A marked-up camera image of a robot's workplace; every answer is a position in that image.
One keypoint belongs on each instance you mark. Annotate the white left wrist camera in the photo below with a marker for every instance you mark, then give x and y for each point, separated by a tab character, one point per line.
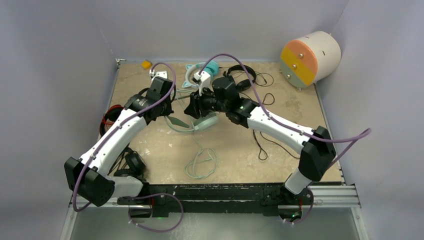
159	74

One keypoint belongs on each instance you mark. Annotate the small yellow block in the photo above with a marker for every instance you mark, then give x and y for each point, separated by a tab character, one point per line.
146	64

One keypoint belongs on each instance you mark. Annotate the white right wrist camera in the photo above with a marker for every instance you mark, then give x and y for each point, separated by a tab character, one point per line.
203	80

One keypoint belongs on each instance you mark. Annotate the black blue gaming headphones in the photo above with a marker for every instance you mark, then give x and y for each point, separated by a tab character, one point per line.
129	163

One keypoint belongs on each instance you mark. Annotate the red headphones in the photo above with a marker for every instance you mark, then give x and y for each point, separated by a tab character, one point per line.
109	118

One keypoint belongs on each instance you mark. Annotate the teal cat ear headphones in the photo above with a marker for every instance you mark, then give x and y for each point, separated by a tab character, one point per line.
212	68

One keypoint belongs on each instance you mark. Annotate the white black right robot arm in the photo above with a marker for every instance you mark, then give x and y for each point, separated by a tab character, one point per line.
313	145

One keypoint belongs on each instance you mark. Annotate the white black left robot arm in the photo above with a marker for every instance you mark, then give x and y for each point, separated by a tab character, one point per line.
88	176

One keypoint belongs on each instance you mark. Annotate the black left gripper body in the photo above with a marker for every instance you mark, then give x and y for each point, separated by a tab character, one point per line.
166	108

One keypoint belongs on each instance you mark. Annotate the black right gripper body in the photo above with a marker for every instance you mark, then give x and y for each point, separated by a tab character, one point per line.
208	102

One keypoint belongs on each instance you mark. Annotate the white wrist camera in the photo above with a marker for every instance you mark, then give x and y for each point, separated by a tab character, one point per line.
159	74
203	80

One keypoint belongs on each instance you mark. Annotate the round pastel drawer box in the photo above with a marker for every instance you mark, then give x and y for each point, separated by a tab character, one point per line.
310	58

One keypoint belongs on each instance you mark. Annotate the mint green headphones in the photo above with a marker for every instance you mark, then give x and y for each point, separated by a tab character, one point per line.
203	154

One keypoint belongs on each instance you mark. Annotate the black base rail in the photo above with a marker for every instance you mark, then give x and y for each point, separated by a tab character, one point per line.
268	199

